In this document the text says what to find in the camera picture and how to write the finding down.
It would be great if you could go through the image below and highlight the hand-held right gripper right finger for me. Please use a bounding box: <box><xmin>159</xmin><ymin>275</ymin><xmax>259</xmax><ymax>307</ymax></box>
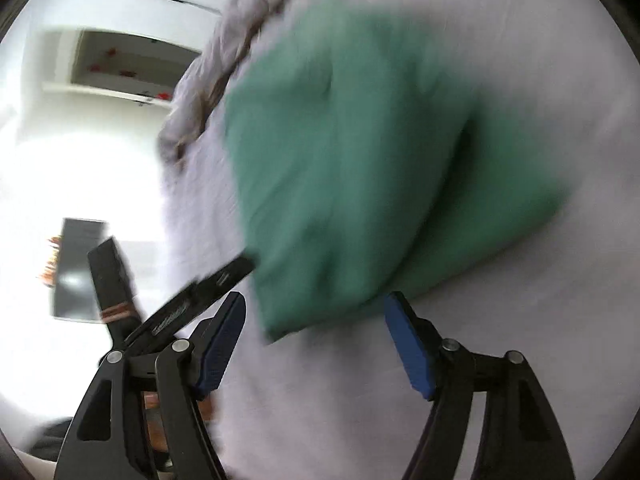
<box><xmin>384</xmin><ymin>291</ymin><xmax>576</xmax><ymax>480</ymax></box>

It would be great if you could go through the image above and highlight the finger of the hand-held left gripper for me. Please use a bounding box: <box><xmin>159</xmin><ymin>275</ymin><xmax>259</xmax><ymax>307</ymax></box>
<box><xmin>87</xmin><ymin>237</ymin><xmax>144</xmax><ymax>350</ymax></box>
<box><xmin>124</xmin><ymin>255</ymin><xmax>257</xmax><ymax>350</ymax></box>

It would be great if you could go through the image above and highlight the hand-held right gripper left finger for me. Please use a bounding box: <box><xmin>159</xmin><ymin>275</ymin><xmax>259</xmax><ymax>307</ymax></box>
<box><xmin>54</xmin><ymin>290</ymin><xmax>247</xmax><ymax>480</ymax></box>

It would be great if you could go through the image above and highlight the green button-up shirt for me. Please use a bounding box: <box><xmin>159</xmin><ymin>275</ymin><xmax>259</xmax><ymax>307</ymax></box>
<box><xmin>222</xmin><ymin>0</ymin><xmax>571</xmax><ymax>345</ymax></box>

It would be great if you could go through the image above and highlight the dark grey panel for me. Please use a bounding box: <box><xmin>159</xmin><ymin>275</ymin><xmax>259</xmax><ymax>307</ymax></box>
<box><xmin>50</xmin><ymin>217</ymin><xmax>111</xmax><ymax>322</ymax></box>

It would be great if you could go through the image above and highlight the lavender bed cover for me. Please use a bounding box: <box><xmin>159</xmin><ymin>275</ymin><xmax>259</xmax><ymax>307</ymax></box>
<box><xmin>157</xmin><ymin>0</ymin><xmax>637</xmax><ymax>480</ymax></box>

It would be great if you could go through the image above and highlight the brown trim cord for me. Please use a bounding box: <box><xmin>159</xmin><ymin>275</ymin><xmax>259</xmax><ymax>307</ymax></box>
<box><xmin>172</xmin><ymin>0</ymin><xmax>323</xmax><ymax>161</ymax></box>

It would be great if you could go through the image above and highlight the white wall shelf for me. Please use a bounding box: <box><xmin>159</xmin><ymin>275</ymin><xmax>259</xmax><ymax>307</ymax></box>
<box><xmin>42</xmin><ymin>27</ymin><xmax>203</xmax><ymax>109</ymax></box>

